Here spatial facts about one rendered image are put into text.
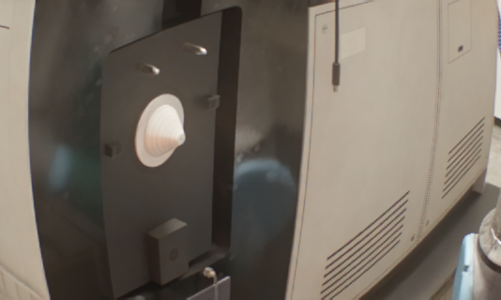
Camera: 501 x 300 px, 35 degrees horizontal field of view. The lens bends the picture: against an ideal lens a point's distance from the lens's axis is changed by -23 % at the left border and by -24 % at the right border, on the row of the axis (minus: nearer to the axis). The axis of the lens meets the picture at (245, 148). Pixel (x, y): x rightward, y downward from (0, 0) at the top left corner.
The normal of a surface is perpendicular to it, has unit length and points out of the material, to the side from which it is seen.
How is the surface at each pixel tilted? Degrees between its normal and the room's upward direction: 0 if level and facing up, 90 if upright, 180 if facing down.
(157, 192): 90
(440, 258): 0
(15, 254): 90
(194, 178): 90
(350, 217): 90
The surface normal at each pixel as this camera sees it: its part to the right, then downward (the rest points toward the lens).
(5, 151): -0.60, 0.31
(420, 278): 0.05, -0.91
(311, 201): 0.80, 0.29
